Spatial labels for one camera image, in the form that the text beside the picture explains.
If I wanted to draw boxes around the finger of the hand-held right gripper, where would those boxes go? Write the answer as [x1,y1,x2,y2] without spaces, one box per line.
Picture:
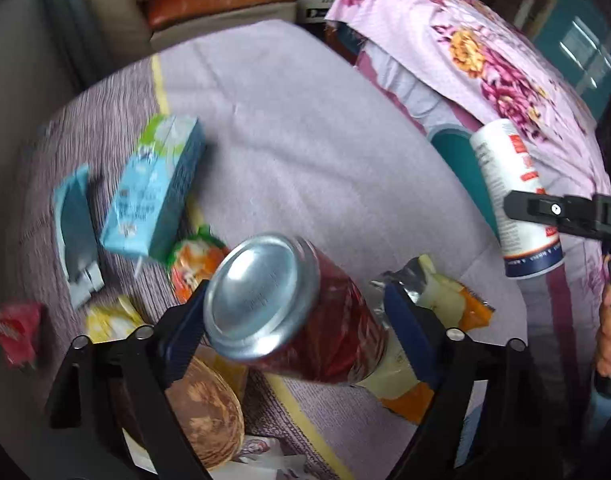
[503,191,599,234]

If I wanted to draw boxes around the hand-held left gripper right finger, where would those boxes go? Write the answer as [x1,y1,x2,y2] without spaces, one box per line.
[383,280,566,480]

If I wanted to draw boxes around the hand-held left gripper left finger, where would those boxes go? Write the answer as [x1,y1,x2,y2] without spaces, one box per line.
[45,280,211,480]

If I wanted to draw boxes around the orange foil snack bag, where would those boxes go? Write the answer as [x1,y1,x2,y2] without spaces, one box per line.
[353,255,496,426]

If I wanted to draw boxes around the white plastic bottle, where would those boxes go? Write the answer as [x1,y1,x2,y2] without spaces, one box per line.
[469,119,566,279]

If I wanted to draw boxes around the orange and green snack packet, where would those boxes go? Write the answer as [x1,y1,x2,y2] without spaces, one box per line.
[166,225,231,305]

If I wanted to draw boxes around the yellow snack packet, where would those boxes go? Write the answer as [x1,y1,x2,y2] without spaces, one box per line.
[84,295,148,345]

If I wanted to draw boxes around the red soda can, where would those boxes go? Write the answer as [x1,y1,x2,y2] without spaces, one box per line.
[202,232,391,388]

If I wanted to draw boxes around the grey-blue packet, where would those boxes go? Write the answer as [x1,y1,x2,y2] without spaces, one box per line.
[52,164,106,309]

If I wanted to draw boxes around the light blue drink carton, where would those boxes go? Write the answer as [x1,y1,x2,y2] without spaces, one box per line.
[99,114,207,261]

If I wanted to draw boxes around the red wrapper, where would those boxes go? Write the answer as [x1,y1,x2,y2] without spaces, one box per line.
[0,301,46,368]

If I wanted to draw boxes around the person's right hand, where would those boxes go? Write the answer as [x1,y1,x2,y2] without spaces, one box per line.
[593,285,611,381]

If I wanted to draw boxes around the brown round packet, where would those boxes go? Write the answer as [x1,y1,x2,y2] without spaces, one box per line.
[120,345,249,471]

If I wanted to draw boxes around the white printed wrapper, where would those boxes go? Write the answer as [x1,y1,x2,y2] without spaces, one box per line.
[235,435,311,480]

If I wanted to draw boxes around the pink floral blanket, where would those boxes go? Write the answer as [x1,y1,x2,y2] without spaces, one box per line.
[325,0,611,461]

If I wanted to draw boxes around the lilac tablecloth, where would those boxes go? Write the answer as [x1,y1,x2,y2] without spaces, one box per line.
[15,19,529,480]

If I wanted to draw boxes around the cream sofa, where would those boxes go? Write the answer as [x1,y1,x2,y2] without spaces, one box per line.
[85,0,298,52]

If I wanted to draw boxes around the orange seat cushion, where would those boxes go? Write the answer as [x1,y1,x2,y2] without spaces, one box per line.
[145,0,298,31]

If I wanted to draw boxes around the grey-blue curtain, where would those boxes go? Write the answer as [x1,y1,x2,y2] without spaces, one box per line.
[38,0,97,91]

